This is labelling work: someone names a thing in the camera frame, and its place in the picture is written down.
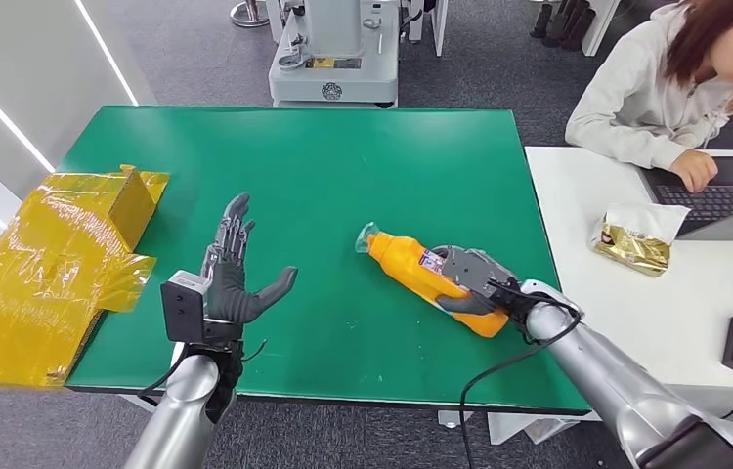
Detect person's hand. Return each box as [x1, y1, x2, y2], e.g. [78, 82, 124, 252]
[668, 149, 720, 194]

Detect yellow taped cardboard box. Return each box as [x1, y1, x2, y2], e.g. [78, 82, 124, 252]
[0, 165, 170, 391]

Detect orange plastic bottle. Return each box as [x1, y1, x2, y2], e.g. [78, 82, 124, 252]
[354, 222, 511, 339]

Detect grey laptop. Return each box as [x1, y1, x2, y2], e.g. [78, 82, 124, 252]
[638, 153, 733, 242]

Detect white cabinet panel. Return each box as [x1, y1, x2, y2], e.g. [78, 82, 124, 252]
[582, 0, 621, 57]

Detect gold and white snack bag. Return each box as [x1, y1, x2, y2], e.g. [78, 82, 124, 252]
[590, 202, 692, 278]

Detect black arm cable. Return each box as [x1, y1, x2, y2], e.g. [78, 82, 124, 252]
[458, 309, 582, 469]
[138, 341, 191, 400]

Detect person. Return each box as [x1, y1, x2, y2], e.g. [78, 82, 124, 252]
[564, 0, 733, 194]

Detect black chair legs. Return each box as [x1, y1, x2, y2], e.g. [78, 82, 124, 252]
[530, 0, 599, 52]

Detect chrome stand base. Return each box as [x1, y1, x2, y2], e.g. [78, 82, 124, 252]
[230, 0, 270, 28]

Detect white partition panel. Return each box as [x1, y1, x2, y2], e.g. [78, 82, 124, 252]
[408, 0, 449, 57]

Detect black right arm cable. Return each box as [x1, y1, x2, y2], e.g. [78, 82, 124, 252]
[458, 309, 582, 469]

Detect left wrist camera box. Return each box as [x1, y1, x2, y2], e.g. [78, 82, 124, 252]
[160, 270, 214, 344]

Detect white table foot bracket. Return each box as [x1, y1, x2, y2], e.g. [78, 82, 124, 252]
[437, 410, 473, 430]

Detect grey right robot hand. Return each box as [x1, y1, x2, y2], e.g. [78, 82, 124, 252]
[432, 244, 523, 318]

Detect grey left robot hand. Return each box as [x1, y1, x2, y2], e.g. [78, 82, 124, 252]
[200, 192, 299, 325]

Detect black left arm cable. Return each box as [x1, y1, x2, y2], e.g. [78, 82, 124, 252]
[138, 341, 191, 400]

